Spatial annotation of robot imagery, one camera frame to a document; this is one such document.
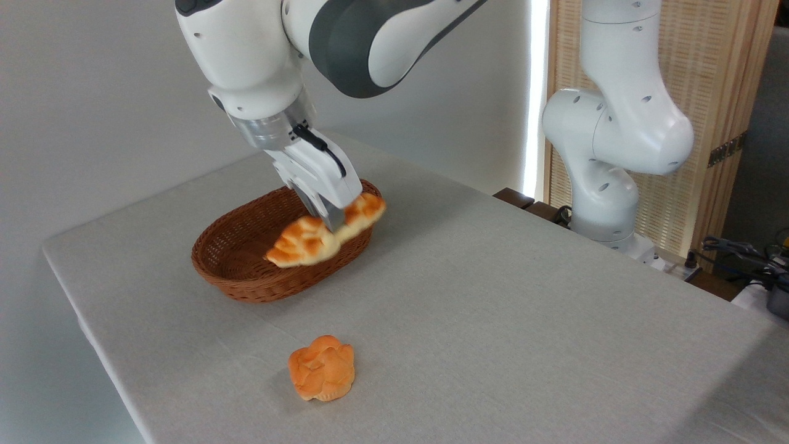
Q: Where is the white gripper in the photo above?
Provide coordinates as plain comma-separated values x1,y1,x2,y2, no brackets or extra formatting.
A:
265,128,364,234

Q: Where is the long braided bread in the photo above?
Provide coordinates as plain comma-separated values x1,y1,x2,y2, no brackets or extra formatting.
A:
265,192,387,268

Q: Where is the brown wicker basket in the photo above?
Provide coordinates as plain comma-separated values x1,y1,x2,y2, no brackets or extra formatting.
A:
191,179,383,303

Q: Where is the round orange bun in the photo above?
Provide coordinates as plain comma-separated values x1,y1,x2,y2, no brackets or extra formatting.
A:
288,335,356,403

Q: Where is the dark wooden stand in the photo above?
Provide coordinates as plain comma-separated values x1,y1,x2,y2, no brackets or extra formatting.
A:
493,187,574,230

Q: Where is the grey tablecloth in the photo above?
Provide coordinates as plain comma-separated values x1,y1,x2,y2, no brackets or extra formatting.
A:
42,133,789,444

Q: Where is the brass screen hinge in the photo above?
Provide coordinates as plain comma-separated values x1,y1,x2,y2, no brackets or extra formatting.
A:
707,134,745,168

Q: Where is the bamboo folding screen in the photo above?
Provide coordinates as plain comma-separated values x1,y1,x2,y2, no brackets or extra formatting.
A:
544,0,780,272

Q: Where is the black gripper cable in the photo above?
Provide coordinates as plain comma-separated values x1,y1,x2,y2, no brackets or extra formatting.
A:
292,123,347,178

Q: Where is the black cable bundle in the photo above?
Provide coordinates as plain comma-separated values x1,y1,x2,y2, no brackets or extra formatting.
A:
701,234,789,290

